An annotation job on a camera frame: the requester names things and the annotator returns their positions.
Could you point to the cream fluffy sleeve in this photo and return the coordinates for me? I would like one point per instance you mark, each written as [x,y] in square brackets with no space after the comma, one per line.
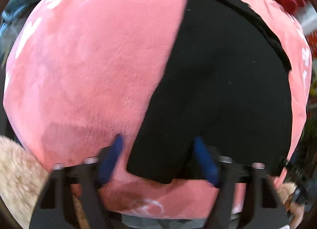
[286,190]
[22,179]

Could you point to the pink butterfly bed blanket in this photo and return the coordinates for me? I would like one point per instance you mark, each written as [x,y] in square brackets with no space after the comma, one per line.
[82,71]

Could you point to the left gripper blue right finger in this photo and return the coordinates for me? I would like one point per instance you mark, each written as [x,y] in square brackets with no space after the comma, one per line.
[206,162]

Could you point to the person right hand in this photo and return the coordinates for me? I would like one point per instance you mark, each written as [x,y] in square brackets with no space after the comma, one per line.
[296,210]

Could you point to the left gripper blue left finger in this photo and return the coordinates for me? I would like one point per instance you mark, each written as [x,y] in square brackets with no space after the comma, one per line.
[108,158]

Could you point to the cream fluffy sleeve right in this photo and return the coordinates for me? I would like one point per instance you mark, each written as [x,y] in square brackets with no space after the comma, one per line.
[286,190]

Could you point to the black small garment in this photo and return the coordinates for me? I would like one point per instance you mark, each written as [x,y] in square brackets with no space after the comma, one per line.
[225,83]

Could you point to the cream fluffy sleeve left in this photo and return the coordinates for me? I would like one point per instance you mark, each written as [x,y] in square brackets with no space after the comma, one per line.
[22,179]

